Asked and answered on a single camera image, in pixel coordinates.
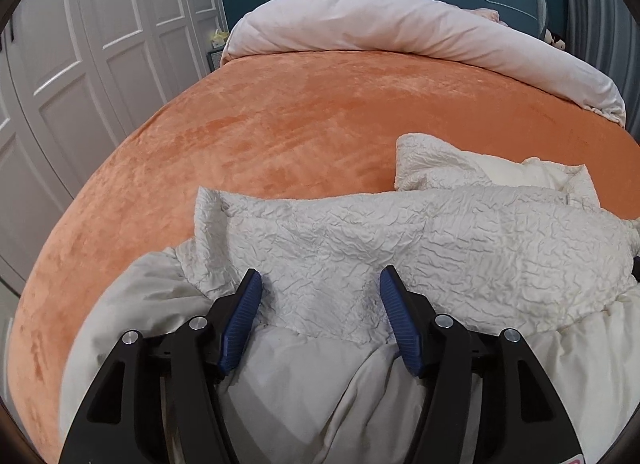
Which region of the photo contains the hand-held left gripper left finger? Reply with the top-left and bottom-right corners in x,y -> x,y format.
59,268 -> 263,464

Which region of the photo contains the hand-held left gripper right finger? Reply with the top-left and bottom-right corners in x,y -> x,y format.
378,265 -> 588,464

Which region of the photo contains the white crinkled zip jacket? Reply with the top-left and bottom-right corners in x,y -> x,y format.
59,133 -> 640,464

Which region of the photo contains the bed with orange blanket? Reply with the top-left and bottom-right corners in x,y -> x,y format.
10,49 -> 640,464

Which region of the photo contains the grey curtain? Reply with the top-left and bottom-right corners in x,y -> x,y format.
557,0 -> 640,130

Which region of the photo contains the pale pink duvet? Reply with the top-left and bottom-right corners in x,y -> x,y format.
221,0 -> 627,126

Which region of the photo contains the white panelled wardrobe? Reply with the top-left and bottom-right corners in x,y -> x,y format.
0,0 -> 226,285

